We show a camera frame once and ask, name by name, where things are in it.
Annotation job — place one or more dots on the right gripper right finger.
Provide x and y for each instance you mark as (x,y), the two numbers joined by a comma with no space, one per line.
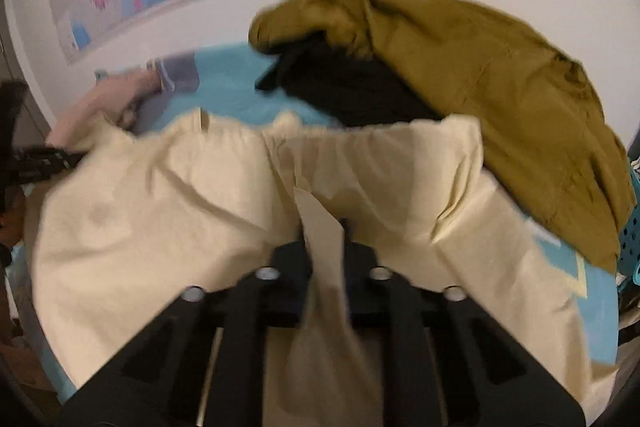
(446,361)

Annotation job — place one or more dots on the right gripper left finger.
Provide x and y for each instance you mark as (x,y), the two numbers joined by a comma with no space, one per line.
(201,361)

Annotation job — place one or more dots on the cream yellow coat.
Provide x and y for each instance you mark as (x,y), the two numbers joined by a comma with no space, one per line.
(206,200)

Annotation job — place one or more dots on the pink folded garment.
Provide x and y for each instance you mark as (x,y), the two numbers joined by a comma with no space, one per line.
(113,97)

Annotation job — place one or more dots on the teal plastic basket rack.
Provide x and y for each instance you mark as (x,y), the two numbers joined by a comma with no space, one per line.
(628,262)

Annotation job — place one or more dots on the teal bed sheet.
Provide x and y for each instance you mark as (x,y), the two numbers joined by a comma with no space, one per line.
(222,82)

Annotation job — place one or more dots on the olive green jacket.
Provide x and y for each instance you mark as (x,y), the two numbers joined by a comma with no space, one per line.
(544,132)

